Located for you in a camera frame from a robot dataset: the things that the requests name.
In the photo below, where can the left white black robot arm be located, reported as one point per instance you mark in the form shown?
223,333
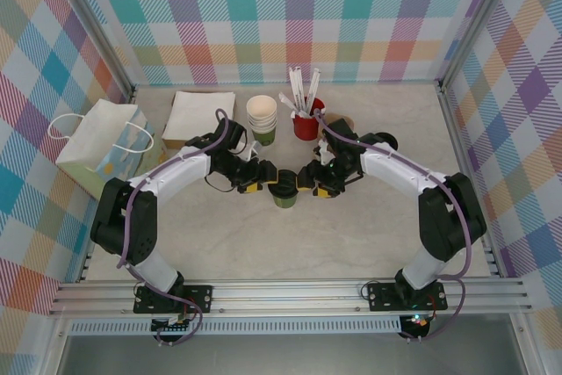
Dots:
175,173

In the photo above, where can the sky print paper gift bag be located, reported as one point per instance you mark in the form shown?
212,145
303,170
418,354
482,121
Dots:
101,129

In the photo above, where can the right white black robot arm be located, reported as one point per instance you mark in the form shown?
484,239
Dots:
395,164

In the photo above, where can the stack of green paper cups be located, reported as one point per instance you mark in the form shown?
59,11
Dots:
262,107

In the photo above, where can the black plastic cup lid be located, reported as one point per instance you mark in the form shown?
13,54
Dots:
285,182

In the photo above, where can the left white camera mount bracket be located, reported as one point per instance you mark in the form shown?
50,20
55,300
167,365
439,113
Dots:
253,150

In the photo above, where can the white napkin stack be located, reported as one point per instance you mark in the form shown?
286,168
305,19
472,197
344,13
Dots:
197,111

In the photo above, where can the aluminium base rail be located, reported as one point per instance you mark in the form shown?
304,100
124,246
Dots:
285,296

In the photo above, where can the red metal bucket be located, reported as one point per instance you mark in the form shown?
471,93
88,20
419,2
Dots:
303,129

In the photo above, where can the aluminium frame post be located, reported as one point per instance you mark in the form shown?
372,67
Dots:
94,28
478,19

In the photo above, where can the stack of black cup lids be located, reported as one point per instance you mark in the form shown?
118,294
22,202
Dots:
388,140

